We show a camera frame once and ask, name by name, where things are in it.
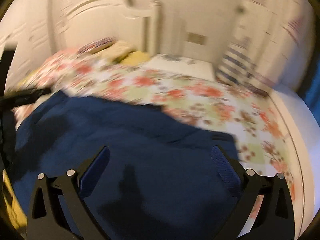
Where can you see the embroidered flower pillow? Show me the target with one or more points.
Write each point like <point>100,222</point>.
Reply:
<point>96,45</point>

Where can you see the wall socket plate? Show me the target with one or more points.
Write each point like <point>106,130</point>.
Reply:
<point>196,38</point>

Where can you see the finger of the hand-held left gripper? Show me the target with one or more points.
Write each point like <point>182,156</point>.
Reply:
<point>8,62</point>
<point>25,97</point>

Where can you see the white window seat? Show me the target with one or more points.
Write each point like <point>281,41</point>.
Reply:
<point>300,135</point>

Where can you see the white nightstand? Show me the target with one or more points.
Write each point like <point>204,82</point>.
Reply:
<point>185,66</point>

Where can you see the navy puffer jacket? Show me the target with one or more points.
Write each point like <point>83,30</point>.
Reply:
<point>140,142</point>

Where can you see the yellow pillow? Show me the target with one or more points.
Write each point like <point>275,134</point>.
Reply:
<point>136,57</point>

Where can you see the dark framed window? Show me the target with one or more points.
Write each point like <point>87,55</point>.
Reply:
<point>313,90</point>

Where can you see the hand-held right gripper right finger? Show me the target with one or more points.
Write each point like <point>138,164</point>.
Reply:
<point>226,170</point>

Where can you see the white bed headboard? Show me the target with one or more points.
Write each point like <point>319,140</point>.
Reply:
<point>105,22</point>

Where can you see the floral bed sheet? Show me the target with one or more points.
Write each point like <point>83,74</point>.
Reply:
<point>200,97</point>

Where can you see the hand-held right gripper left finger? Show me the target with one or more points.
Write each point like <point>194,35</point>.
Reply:
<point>93,170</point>

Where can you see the cream pillow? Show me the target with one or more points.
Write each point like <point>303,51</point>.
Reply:
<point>120,48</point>

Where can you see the sailboat print curtain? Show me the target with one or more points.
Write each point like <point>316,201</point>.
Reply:
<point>255,37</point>

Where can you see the white wardrobe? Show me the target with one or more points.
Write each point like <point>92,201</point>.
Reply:
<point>27,30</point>

